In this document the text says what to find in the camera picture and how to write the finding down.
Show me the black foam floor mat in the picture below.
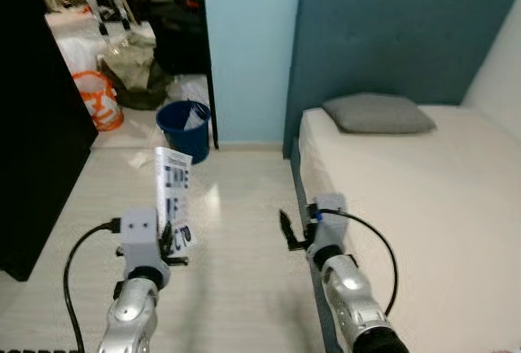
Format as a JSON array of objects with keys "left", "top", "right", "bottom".
[{"left": 0, "top": 346, "right": 82, "bottom": 353}]

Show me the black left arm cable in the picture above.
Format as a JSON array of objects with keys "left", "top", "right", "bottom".
[{"left": 63, "top": 219, "right": 123, "bottom": 353}]

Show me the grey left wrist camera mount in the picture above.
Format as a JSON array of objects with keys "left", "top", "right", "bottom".
[{"left": 120, "top": 209, "right": 161, "bottom": 268}]

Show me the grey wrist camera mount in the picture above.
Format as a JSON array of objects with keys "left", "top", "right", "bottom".
[
  {"left": 308, "top": 194, "right": 347, "bottom": 248},
  {"left": 120, "top": 209, "right": 161, "bottom": 268}
]

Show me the blue fabric headboard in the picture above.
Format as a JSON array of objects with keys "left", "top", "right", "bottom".
[{"left": 282, "top": 0, "right": 519, "bottom": 159}]

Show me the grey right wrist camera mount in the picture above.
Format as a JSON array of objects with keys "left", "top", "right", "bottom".
[{"left": 308, "top": 194, "right": 347, "bottom": 248}]

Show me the orange and white bag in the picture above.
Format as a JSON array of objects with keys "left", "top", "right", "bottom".
[{"left": 72, "top": 71, "right": 125, "bottom": 132}]

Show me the large white plastic bag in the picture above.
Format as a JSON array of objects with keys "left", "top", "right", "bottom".
[{"left": 53, "top": 32, "right": 107, "bottom": 77}]

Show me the small white plastic bag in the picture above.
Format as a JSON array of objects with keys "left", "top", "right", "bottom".
[{"left": 167, "top": 74, "right": 211, "bottom": 106}]

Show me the black door frame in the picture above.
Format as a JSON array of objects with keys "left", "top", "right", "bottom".
[{"left": 195, "top": 0, "right": 219, "bottom": 149}]

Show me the white book with blue letters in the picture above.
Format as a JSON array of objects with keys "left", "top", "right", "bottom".
[{"left": 155, "top": 147, "right": 196, "bottom": 258}]

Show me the mattress with beige sheet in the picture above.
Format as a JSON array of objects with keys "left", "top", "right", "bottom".
[{"left": 297, "top": 105, "right": 521, "bottom": 353}]

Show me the black fabric bag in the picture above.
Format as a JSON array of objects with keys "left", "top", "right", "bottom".
[{"left": 151, "top": 0, "right": 208, "bottom": 77}]

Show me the white tissue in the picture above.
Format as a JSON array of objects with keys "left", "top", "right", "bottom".
[{"left": 130, "top": 151, "right": 152, "bottom": 168}]

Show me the blue plastic bucket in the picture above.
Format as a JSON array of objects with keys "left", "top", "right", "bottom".
[{"left": 156, "top": 101, "right": 212, "bottom": 164}]

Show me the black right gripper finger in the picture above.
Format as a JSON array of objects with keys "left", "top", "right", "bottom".
[{"left": 280, "top": 211, "right": 304, "bottom": 250}]

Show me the dark blue bed base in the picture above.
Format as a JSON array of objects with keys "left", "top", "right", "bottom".
[{"left": 289, "top": 137, "right": 343, "bottom": 353}]

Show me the crinkled plastic wrapper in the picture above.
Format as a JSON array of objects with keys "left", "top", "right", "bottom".
[{"left": 186, "top": 102, "right": 211, "bottom": 130}]

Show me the olive green sack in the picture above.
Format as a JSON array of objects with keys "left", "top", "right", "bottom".
[{"left": 102, "top": 40, "right": 172, "bottom": 110}]

